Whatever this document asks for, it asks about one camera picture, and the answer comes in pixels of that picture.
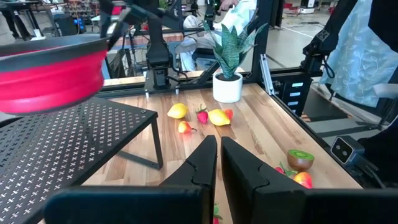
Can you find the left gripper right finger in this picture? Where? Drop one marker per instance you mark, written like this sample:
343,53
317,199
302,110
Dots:
248,193

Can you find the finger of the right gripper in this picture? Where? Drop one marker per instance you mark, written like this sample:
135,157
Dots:
119,28
106,18

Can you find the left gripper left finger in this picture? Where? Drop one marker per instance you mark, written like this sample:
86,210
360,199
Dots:
186,193

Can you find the brown green kiwi half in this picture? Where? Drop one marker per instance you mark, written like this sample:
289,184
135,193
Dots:
300,161

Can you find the red orange toy pear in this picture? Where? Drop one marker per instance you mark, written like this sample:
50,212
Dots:
303,180
184,127

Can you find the red toy strawberry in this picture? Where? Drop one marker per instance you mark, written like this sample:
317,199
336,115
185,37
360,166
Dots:
202,117
280,170
215,219

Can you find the yellow toy lemon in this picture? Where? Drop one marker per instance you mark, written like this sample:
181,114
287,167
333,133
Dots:
218,117
178,111

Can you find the red collapsible colander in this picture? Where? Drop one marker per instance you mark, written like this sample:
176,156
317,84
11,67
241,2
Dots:
46,84

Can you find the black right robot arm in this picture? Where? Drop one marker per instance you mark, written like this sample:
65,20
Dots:
158,53

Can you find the black computer case blue lights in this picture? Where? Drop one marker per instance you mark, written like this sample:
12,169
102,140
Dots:
66,26

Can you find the snake plant in white pot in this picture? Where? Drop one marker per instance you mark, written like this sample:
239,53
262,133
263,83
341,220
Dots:
227,91

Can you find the black control box with labels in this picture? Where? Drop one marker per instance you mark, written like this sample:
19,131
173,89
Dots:
293,93

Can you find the silver aluminium bar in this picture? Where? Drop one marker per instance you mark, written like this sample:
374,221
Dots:
266,74

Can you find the person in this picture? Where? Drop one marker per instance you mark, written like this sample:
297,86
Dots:
239,17
357,53

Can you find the black perforated metal shelf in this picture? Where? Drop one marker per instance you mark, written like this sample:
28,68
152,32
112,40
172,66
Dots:
62,149

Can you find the grey table-level camera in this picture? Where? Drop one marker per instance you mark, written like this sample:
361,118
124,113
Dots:
343,151

